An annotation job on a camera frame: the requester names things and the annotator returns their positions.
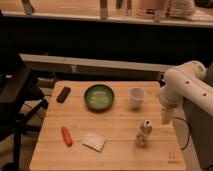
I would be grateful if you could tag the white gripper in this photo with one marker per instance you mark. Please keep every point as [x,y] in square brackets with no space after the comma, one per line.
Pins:
[168,98]

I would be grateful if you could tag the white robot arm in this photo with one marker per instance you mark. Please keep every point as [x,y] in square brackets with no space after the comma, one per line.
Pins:
[185,81]

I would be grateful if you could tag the white plastic cup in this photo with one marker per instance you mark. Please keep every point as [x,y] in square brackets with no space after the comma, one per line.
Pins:
[137,96]

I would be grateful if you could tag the green bowl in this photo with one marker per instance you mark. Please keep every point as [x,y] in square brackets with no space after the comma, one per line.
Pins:
[99,97]

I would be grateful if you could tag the white sponge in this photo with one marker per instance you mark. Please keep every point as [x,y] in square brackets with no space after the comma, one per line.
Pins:
[94,141]

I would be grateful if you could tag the orange carrot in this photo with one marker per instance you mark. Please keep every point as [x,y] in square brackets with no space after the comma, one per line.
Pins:
[66,136]

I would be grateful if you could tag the black rectangular block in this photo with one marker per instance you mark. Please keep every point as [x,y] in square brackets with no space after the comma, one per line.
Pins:
[63,94]

